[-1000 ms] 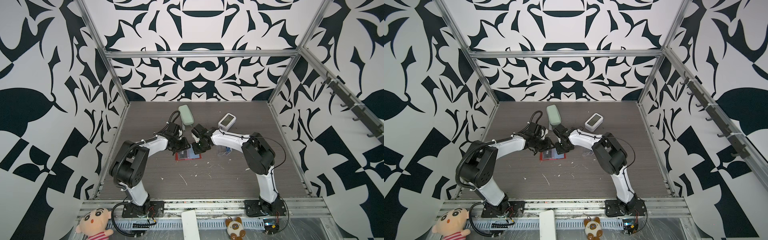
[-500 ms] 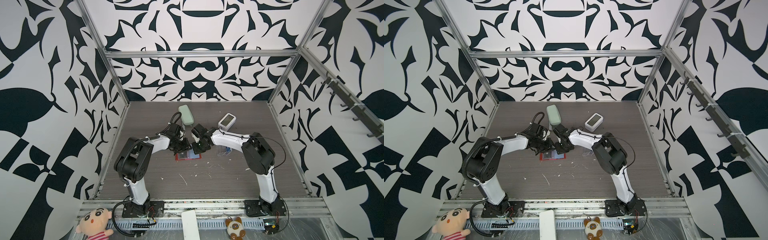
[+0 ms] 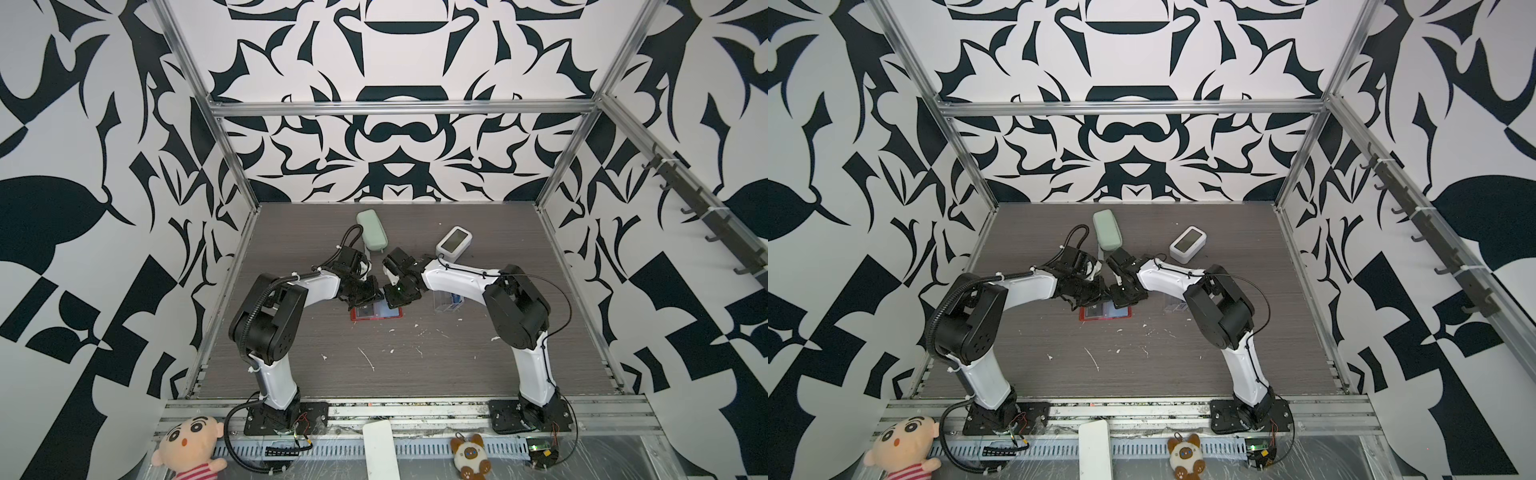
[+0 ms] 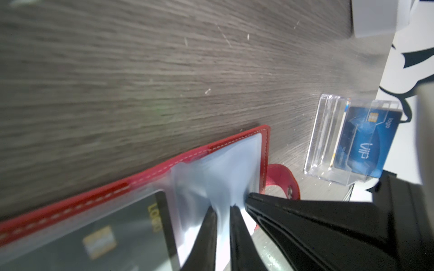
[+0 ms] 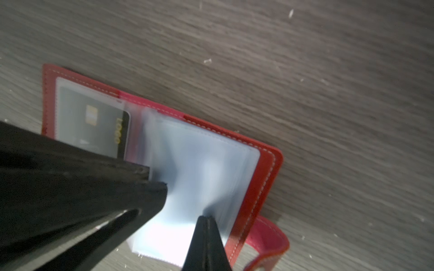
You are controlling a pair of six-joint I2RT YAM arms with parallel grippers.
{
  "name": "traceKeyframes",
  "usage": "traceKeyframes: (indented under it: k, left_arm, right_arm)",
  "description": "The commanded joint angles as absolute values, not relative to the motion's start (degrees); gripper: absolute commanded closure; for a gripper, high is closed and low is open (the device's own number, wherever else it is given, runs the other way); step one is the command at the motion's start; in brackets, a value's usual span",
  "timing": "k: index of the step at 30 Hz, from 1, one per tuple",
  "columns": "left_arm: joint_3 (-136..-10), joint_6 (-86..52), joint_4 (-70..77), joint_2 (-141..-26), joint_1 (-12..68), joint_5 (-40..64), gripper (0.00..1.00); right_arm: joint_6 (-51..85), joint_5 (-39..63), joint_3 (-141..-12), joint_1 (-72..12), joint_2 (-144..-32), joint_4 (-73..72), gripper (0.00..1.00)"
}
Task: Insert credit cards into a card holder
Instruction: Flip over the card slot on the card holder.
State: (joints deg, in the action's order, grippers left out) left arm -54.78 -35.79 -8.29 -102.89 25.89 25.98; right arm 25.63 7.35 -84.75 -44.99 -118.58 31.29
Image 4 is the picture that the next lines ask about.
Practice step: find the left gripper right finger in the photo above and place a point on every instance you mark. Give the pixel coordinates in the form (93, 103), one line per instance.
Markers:
(244, 256)

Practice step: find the black vip card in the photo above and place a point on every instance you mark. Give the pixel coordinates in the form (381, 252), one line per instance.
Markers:
(131, 233)

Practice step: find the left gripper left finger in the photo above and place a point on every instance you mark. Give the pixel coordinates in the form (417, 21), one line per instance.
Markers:
(203, 253)

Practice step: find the red leather card holder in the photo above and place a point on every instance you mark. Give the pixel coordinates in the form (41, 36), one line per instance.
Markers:
(220, 174)

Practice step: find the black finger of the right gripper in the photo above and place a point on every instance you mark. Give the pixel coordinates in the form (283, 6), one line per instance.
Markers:
(391, 233)

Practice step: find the blue vip card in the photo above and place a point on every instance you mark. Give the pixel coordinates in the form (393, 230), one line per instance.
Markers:
(366, 139)

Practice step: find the white digital clock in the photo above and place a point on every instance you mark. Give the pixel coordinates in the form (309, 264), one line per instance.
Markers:
(380, 17)

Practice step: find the clear acrylic card stand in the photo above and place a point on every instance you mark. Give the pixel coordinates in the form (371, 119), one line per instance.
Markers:
(329, 121)

